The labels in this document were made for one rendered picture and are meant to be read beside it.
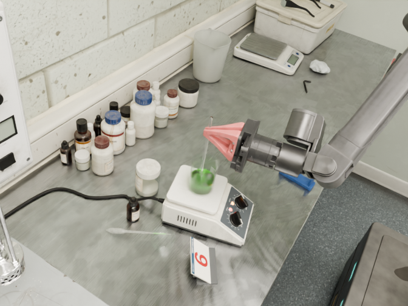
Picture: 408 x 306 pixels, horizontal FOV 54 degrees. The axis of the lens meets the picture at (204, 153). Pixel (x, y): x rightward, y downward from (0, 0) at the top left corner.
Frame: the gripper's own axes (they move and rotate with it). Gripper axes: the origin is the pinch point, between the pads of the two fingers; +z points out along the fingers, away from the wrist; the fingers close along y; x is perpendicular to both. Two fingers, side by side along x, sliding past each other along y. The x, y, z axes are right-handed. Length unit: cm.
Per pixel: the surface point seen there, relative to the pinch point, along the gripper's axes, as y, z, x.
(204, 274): 15.4, -8.5, 24.2
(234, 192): -5.9, -7.9, 20.0
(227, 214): 1.4, -8.3, 19.9
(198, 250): 11.2, -5.2, 23.0
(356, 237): -83, -64, 102
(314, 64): -91, -17, 24
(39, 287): 31.3, 20.1, 24.6
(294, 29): -104, -5, 18
